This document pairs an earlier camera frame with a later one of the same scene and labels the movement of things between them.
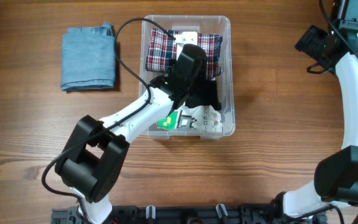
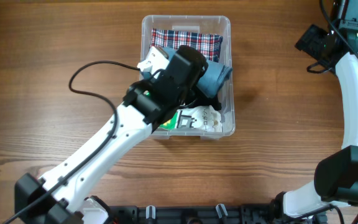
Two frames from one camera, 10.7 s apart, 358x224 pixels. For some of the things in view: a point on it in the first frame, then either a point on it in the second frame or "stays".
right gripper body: [314, 38] stays
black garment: [206, 94] stays
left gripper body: [199, 77] stays
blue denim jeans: [88, 58] to [215, 74]
